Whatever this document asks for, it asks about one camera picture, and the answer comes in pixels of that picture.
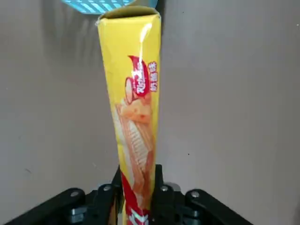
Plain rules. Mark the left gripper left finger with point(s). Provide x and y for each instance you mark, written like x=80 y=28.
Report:
x=100 y=199

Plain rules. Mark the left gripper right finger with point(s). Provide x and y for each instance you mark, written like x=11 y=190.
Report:
x=168 y=201

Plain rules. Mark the light blue plastic basket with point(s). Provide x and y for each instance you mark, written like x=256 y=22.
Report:
x=89 y=5

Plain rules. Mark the long yellow wafer box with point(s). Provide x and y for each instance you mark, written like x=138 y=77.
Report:
x=131 y=93

